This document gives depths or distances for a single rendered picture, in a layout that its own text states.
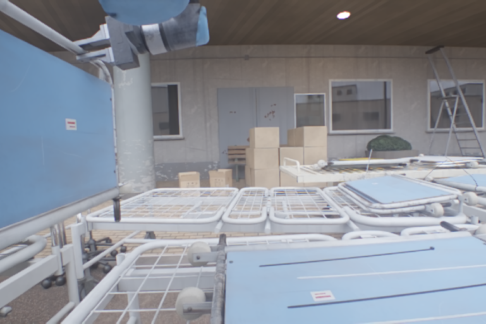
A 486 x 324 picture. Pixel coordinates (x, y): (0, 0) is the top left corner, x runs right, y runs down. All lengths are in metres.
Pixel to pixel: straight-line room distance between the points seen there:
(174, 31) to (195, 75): 5.90
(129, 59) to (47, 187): 0.36
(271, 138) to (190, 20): 3.31
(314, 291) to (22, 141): 0.62
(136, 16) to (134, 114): 4.16
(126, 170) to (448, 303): 4.29
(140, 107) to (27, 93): 3.91
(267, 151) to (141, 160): 2.06
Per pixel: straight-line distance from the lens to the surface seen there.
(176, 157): 6.49
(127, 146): 4.46
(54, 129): 0.68
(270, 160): 3.93
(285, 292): 0.55
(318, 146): 4.20
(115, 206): 0.95
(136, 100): 4.50
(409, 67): 8.09
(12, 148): 0.59
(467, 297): 0.66
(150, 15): 0.32
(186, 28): 0.72
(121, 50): 0.76
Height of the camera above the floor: 0.85
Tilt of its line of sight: 4 degrees down
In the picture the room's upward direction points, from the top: 2 degrees counter-clockwise
